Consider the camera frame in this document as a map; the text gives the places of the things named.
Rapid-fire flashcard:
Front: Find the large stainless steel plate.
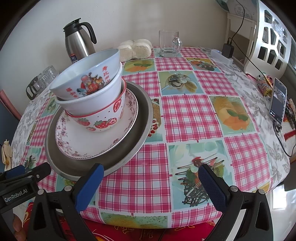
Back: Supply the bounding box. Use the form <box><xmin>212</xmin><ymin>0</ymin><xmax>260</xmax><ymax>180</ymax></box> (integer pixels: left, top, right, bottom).
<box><xmin>45</xmin><ymin>81</ymin><xmax>153</xmax><ymax>181</ymax></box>

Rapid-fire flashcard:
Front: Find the smartphone with lit screen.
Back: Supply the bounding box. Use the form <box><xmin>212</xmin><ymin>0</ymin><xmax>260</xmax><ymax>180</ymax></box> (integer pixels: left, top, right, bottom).
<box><xmin>269</xmin><ymin>78</ymin><xmax>287</xmax><ymax>126</ymax></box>

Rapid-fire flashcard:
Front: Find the light blue floral bowl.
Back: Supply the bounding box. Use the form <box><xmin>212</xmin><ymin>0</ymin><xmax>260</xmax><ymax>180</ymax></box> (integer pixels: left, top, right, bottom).
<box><xmin>49</xmin><ymin>49</ymin><xmax>120</xmax><ymax>100</ymax></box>

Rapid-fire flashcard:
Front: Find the crumpled beige cloth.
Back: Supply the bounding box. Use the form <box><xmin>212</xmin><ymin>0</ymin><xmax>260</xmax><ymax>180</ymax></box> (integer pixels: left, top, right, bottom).
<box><xmin>1</xmin><ymin>140</ymin><xmax>13</xmax><ymax>171</ymax></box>

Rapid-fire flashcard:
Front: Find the white square bowl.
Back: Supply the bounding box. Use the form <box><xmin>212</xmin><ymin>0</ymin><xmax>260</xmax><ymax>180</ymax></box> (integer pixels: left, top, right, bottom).
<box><xmin>55</xmin><ymin>63</ymin><xmax>122</xmax><ymax>116</ymax></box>

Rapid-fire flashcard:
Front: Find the white wooden shelf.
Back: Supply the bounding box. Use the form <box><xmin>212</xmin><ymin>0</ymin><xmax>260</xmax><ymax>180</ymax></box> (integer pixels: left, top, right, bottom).
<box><xmin>225</xmin><ymin>1</ymin><xmax>292</xmax><ymax>79</ymax></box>

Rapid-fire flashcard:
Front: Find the pink checkered tablecloth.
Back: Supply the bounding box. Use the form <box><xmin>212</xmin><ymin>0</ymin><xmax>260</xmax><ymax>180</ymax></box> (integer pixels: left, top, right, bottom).
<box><xmin>10</xmin><ymin>46</ymin><xmax>292</xmax><ymax>230</ymax></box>

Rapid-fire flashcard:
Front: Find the stainless steel thermos jug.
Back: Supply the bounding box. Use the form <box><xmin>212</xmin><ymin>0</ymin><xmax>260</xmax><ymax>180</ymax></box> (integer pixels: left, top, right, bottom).
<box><xmin>63</xmin><ymin>18</ymin><xmax>97</xmax><ymax>64</ymax></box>

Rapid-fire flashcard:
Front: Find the clear drinking glass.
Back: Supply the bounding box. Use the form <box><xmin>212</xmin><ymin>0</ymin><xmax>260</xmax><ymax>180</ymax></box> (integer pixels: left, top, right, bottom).
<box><xmin>38</xmin><ymin>72</ymin><xmax>52</xmax><ymax>87</ymax></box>
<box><xmin>46</xmin><ymin>65</ymin><xmax>59</xmax><ymax>81</ymax></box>

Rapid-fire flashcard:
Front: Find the white power strip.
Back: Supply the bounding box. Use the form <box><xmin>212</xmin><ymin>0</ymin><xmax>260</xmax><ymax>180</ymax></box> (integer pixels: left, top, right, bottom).
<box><xmin>210</xmin><ymin>49</ymin><xmax>233</xmax><ymax>65</ymax></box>

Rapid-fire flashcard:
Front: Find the clear glass mug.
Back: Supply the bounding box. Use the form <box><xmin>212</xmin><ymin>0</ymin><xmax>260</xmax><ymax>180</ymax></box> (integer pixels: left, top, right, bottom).
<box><xmin>159</xmin><ymin>30</ymin><xmax>183</xmax><ymax>57</ymax></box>

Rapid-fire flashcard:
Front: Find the strawberry pattern bowl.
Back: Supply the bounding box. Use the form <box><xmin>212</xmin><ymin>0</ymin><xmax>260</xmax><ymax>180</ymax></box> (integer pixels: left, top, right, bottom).
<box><xmin>65</xmin><ymin>78</ymin><xmax>126</xmax><ymax>132</ymax></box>

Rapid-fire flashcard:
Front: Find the black charger plug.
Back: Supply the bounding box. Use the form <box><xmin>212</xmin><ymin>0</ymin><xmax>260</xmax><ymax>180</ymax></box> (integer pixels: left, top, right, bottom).
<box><xmin>222</xmin><ymin>38</ymin><xmax>234</xmax><ymax>59</ymax></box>

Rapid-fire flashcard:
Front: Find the colourful candy tube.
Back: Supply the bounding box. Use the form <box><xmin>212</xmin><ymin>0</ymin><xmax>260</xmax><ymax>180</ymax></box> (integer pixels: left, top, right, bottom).
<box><xmin>256</xmin><ymin>75</ymin><xmax>273</xmax><ymax>97</ymax></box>

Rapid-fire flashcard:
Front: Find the bag of white buns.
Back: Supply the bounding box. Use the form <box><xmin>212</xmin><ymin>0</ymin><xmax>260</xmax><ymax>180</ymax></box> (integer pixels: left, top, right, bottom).
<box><xmin>118</xmin><ymin>39</ymin><xmax>152</xmax><ymax>62</ymax></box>

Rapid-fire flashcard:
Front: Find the round pink floral plate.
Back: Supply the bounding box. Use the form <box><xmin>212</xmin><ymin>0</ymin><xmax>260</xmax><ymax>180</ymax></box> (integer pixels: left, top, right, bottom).
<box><xmin>55</xmin><ymin>89</ymin><xmax>138</xmax><ymax>160</ymax></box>

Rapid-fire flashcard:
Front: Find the person's left hand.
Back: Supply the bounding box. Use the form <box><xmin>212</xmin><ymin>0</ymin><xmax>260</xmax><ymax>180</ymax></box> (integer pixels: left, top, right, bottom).
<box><xmin>13</xmin><ymin>214</ymin><xmax>27</xmax><ymax>241</ymax></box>

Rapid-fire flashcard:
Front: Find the black charger cable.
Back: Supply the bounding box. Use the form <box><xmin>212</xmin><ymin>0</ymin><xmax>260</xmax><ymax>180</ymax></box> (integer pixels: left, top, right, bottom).
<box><xmin>227</xmin><ymin>0</ymin><xmax>276</xmax><ymax>88</ymax></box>

